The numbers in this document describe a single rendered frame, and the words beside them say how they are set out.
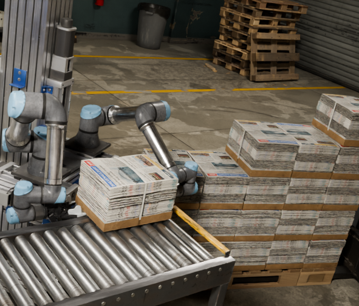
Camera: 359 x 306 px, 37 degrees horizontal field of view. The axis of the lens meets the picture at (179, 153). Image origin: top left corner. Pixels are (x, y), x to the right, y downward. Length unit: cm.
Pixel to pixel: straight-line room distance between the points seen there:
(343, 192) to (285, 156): 56
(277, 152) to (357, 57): 742
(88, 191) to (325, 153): 158
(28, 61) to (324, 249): 229
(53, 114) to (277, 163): 148
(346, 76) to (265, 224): 744
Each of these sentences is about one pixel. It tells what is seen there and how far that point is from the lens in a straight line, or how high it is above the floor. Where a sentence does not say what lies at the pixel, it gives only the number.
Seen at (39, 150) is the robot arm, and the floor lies 96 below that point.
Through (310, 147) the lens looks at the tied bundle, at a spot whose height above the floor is 104.
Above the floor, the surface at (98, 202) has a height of 91.
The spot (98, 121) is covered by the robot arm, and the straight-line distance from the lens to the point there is 322.
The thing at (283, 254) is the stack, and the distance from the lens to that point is 371.
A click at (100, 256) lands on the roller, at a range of 231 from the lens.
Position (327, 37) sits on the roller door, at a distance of 1101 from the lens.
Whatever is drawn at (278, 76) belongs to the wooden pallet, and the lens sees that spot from 967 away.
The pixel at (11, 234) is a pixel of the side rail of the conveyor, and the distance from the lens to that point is 240.
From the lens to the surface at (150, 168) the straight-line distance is 259.
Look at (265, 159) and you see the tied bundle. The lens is 326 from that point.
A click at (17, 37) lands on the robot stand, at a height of 144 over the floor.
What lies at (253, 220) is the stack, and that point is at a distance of 343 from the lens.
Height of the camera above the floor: 209
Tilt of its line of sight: 22 degrees down
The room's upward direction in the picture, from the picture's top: 12 degrees clockwise
